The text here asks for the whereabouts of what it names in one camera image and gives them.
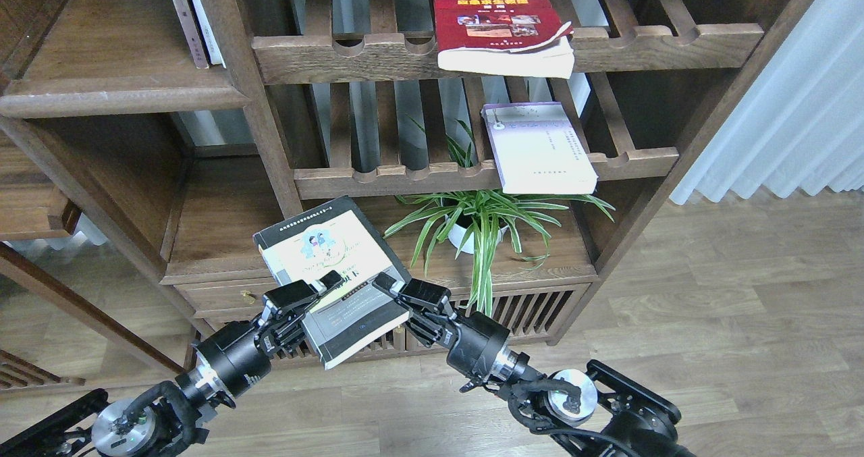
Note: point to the red cover book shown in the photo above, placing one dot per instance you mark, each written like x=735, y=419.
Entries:
x=503, y=37

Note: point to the green spider plant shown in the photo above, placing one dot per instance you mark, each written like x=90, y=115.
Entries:
x=491, y=211

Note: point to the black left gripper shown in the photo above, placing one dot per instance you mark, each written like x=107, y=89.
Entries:
x=239, y=355

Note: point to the wooden side furniture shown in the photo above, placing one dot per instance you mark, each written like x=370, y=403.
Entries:
x=74, y=312

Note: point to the white spine upright book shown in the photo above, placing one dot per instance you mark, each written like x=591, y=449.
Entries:
x=213, y=53

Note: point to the dark wooden bookshelf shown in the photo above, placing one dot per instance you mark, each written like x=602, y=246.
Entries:
x=179, y=166

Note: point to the white pleated curtain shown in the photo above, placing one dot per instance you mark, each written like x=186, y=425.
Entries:
x=799, y=127

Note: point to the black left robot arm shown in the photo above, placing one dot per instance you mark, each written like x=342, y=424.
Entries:
x=170, y=417

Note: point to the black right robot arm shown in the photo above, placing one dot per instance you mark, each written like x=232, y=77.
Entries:
x=596, y=412

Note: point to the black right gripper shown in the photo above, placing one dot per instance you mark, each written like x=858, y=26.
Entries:
x=477, y=345

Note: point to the black yellow-green cover book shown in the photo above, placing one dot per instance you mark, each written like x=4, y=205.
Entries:
x=336, y=236

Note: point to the white plant pot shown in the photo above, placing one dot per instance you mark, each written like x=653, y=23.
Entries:
x=458, y=238

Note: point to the pale lavender cover book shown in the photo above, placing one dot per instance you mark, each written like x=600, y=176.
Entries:
x=536, y=149

